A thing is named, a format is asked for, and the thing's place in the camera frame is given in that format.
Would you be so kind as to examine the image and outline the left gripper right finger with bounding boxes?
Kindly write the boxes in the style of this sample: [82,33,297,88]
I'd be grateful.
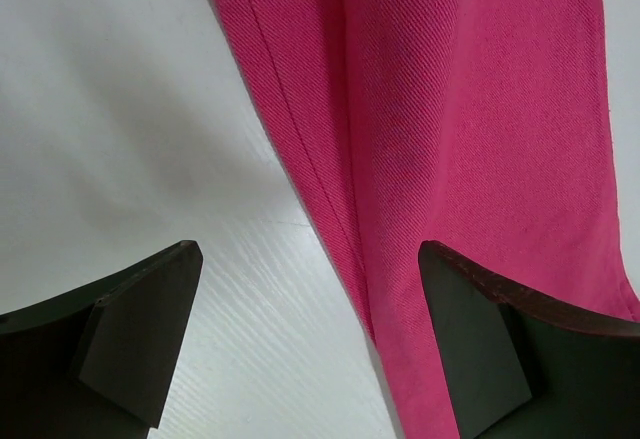
[419,241,639,438]

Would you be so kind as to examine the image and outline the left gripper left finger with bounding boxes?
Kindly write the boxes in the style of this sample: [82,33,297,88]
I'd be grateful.
[1,240,203,438]

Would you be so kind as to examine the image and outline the magenta pink trousers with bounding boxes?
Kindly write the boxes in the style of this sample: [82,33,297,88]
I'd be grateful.
[214,0,639,438]

